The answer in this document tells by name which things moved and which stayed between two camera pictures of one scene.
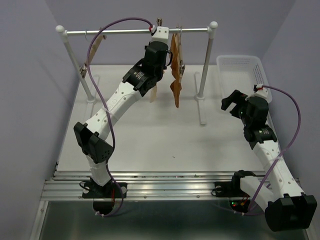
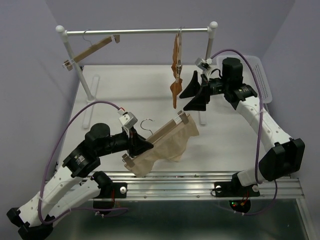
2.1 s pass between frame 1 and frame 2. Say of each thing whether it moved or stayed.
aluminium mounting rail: stayed
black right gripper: moved
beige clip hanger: moved
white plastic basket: stayed
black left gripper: moved
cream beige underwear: moved
